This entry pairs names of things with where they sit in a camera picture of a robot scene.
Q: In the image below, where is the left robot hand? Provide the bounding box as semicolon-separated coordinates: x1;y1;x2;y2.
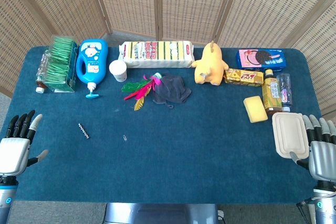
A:
0;110;49;177

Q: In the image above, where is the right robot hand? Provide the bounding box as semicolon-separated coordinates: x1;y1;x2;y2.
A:
289;114;336;183

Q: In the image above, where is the silver metal chain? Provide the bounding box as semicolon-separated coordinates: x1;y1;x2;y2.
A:
78;123;91;140

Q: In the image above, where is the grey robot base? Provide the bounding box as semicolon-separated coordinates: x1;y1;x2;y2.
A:
103;202;220;224

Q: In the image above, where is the beige lunch box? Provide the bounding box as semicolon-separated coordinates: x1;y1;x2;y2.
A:
271;112;310;159

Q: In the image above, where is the clear bottle purple label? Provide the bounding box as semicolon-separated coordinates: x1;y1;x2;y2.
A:
276;73;293;113

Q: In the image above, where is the tea drink bottle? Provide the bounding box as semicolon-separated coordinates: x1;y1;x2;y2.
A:
262;68;284;116

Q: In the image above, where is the yellow sponge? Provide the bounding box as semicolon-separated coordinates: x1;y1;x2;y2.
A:
243;95;269;124

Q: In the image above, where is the clear plastic water bottle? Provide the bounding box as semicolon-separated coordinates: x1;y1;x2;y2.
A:
35;49;53;94

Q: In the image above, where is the green tea bag box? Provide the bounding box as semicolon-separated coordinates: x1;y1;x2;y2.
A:
41;35;79;93

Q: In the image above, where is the yellow biscuit package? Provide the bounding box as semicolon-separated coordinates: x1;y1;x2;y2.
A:
223;68;265;87

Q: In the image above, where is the blue cookie box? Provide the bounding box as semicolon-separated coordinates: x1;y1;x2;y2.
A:
235;48;287;72

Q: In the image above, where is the blue detergent bottle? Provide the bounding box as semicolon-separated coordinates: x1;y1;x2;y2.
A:
75;39;109;99

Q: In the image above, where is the white paper cup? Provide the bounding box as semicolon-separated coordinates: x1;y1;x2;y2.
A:
109;59;128;82

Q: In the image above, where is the colourful feather shuttlecock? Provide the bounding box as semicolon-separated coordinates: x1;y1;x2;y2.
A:
121;72;163;111

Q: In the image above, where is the yellow plush toy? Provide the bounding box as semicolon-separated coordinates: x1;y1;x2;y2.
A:
191;40;229;86

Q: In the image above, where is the blue table cloth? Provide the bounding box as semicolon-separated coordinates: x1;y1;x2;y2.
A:
0;46;325;205

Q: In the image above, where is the dark grey cloth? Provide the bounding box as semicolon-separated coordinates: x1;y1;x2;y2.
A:
152;74;192;109

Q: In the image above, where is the sponge multipack in plastic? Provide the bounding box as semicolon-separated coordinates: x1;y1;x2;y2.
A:
118;40;195;69

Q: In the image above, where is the woven folding screen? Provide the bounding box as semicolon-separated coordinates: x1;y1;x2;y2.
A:
0;0;336;116

